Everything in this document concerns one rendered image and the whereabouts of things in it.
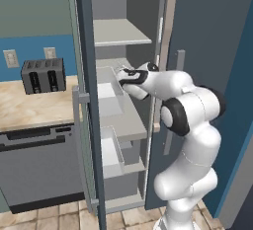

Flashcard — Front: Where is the dark grey toaster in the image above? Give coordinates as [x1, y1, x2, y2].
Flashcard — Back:
[20, 57, 67, 96]

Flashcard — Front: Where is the white fridge bin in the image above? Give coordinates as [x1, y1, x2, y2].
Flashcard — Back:
[97, 65, 126, 118]
[100, 126, 127, 177]

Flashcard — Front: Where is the grey fridge door handle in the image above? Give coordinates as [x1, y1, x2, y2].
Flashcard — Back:
[71, 85, 100, 216]

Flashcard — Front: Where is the white wall outlet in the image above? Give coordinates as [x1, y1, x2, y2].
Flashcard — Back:
[2, 48, 21, 69]
[42, 46, 57, 60]

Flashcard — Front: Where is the dark blue freezer door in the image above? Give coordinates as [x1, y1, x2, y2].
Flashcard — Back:
[143, 0, 253, 212]

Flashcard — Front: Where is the grey freezer door handle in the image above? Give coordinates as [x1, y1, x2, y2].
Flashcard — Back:
[162, 48, 187, 157]

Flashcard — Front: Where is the grey fridge shelf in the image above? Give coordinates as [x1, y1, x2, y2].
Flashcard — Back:
[93, 18, 153, 47]
[95, 57, 148, 143]
[102, 157, 147, 180]

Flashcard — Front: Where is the grey fridge interior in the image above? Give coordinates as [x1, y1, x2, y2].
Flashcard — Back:
[89, 0, 170, 215]

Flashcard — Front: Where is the grey dishwasher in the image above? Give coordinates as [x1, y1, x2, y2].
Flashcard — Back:
[0, 122, 87, 215]

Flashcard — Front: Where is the dark blue fridge door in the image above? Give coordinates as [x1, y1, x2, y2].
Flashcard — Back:
[65, 0, 108, 230]

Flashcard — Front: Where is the black dishwasher handle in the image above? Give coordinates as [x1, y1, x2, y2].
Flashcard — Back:
[0, 134, 66, 153]

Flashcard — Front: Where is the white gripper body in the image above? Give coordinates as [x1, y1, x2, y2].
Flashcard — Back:
[115, 65, 135, 82]

